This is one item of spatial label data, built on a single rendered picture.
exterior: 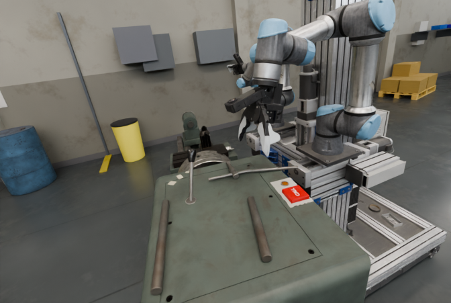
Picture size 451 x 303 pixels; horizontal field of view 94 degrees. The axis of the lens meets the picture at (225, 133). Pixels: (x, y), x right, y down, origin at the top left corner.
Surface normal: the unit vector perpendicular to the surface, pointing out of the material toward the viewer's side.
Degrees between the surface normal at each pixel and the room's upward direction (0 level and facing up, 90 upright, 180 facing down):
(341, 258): 0
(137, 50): 90
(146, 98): 90
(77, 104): 90
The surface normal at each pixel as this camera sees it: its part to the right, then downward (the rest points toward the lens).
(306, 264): -0.11, -0.93
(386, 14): 0.51, 0.12
